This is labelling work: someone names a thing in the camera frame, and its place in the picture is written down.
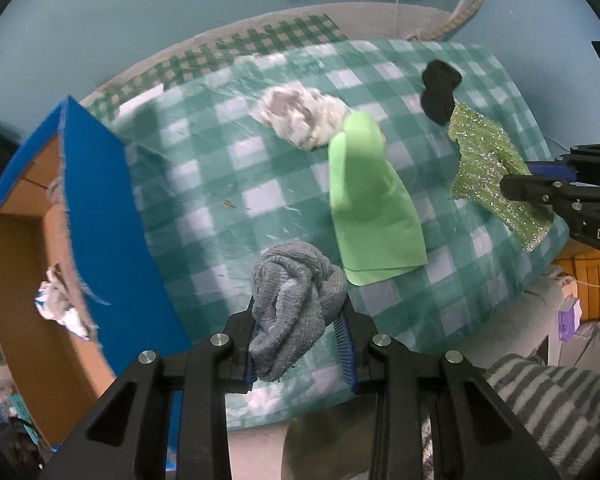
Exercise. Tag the olive cloth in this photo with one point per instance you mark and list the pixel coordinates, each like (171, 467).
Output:
(325, 450)

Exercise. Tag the teal small box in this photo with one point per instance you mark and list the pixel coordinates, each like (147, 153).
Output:
(20, 407)

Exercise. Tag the blue cardboard box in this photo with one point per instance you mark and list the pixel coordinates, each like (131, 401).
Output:
(100, 210)

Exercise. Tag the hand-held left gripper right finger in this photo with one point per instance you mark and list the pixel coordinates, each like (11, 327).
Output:
(346, 355)

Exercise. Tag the purple packet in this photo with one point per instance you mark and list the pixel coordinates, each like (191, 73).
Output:
(569, 320)

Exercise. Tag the sparkly green scrubber cloth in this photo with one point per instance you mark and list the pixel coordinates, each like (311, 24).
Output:
(480, 160)

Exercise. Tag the white grey rag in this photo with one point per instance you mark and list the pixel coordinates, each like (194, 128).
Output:
(300, 115)

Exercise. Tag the teal checked tablecloth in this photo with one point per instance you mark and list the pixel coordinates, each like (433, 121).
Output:
(220, 185)

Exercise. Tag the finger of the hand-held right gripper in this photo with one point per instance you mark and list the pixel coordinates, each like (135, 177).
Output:
(525, 187)
(545, 166)

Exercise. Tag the grey striped garment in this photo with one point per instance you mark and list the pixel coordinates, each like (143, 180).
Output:
(555, 410)

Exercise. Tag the white crumpled cloth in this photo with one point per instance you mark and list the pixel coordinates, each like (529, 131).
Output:
(55, 305)

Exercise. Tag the black sock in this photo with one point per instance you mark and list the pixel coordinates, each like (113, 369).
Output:
(437, 95)

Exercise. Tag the grey knitted cloth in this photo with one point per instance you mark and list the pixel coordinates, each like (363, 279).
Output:
(290, 300)

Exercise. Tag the light green cloth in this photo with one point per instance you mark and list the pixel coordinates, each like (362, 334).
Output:
(375, 210)

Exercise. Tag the orange wooden crate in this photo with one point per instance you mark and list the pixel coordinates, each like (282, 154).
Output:
(590, 270)

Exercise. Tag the beige pipe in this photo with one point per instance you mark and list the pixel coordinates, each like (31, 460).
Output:
(472, 5)

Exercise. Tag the green checked floor mat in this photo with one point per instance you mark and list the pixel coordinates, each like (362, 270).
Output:
(280, 35)

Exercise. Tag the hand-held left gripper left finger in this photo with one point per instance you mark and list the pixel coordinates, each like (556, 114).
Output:
(249, 372)

